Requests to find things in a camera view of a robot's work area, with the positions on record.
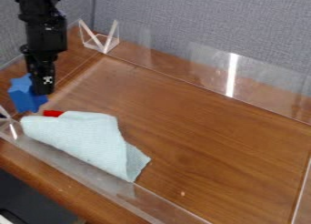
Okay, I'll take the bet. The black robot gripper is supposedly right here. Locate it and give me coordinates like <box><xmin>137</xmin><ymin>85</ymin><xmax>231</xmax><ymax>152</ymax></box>
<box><xmin>15</xmin><ymin>0</ymin><xmax>67</xmax><ymax>95</ymax></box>

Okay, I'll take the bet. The blue star foam block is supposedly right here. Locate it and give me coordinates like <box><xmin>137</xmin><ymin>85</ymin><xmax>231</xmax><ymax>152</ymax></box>
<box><xmin>7</xmin><ymin>74</ymin><xmax>48</xmax><ymax>113</ymax></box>

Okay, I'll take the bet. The light blue cloth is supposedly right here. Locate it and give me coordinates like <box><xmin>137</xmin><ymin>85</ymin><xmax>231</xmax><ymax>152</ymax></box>
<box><xmin>20</xmin><ymin>111</ymin><xmax>151</xmax><ymax>182</ymax></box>

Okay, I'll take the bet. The red block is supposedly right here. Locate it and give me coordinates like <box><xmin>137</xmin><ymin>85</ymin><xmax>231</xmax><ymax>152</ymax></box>
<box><xmin>43</xmin><ymin>110</ymin><xmax>64</xmax><ymax>117</ymax></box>

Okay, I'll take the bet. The clear acrylic corner bracket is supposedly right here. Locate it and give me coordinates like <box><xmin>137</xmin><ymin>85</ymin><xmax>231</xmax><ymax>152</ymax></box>
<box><xmin>77</xmin><ymin>20</ymin><xmax>120</xmax><ymax>55</ymax></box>

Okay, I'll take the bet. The clear acrylic left bracket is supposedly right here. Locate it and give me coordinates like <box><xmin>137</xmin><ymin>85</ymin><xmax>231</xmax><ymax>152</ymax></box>
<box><xmin>0</xmin><ymin>105</ymin><xmax>19</xmax><ymax>139</ymax></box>

